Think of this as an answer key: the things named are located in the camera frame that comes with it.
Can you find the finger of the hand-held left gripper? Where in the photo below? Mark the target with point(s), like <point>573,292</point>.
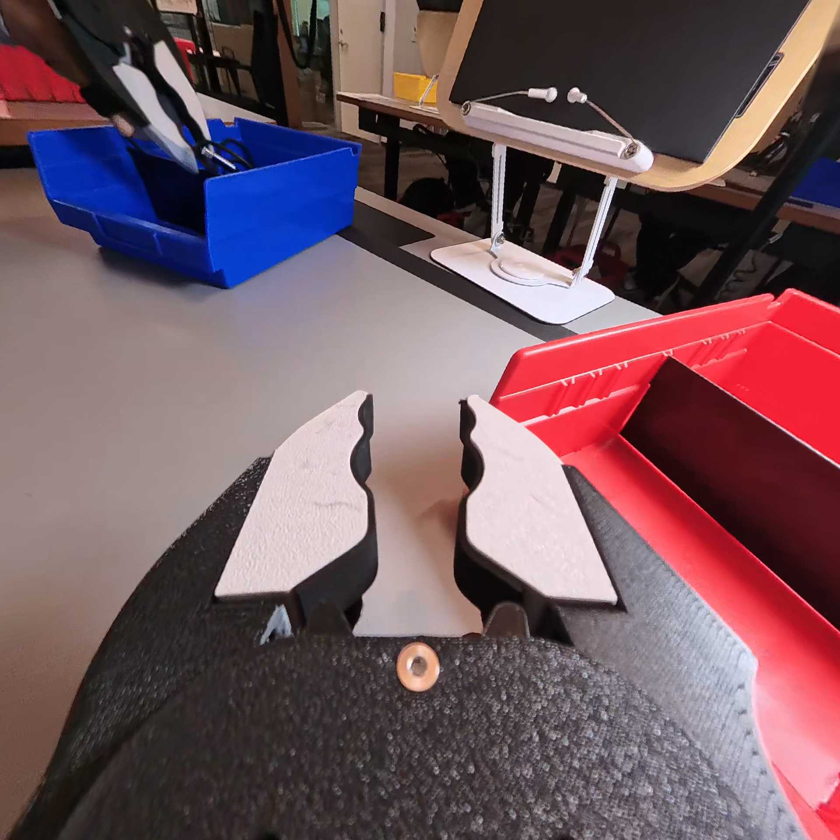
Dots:
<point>184,85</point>
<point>154,111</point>

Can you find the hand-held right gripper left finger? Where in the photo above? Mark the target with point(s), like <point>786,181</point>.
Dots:
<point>302,518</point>

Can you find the white wooden tablet stand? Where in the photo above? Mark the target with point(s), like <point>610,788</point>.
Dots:
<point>525,282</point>

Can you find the small blue bin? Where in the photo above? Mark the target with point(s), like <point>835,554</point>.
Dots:
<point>820,180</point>

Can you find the black tablet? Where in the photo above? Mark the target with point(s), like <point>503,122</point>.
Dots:
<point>623,65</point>

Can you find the black red-bin divider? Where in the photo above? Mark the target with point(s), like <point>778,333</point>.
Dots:
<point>735,459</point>

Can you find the dark tape strip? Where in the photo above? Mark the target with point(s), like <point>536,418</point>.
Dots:
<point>407,243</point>

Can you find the black blue-bin divider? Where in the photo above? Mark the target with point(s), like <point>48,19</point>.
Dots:
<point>174,197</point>

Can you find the red plastic bin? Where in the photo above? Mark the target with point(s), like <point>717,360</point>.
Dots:
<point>590,407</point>

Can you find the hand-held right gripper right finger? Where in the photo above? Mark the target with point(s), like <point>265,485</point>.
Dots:
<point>531,525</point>

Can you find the stack of red bins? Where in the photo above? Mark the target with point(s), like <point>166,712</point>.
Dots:
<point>33,75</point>

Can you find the person's left hand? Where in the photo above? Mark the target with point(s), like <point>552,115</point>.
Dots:
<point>39,33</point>

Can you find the black slanted pole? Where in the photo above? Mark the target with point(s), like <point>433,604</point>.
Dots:
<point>768,203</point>

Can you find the yellow plastic bin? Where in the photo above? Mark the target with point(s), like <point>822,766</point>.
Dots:
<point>410,88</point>

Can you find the wooden background table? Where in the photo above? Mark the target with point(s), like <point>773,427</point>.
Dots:
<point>387,108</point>

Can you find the white door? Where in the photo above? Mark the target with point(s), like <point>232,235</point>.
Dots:
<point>361,59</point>

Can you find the blue plastic bin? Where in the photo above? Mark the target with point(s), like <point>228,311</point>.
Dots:
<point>275,210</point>

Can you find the slim silver usb hub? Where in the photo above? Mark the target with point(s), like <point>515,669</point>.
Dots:
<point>220,157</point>

